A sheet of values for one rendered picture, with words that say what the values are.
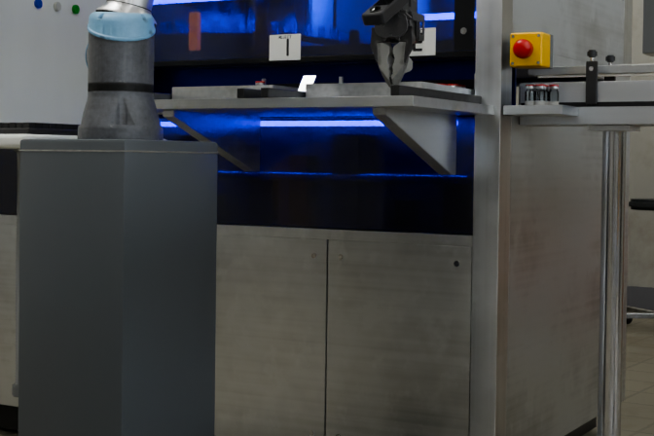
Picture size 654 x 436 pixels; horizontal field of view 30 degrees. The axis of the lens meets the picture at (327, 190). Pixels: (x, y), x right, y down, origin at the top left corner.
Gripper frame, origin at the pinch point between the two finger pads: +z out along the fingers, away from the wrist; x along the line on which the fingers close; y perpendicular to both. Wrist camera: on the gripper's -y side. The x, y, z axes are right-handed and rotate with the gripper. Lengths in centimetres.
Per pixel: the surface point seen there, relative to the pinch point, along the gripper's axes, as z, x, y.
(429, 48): -9.6, 4.3, 26.7
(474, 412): 69, -7, 29
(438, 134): 9.7, -2.3, 17.7
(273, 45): -12, 44, 27
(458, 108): 4.9, -10.9, 8.4
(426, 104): 5.1, -10.9, -6.8
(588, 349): 62, -12, 93
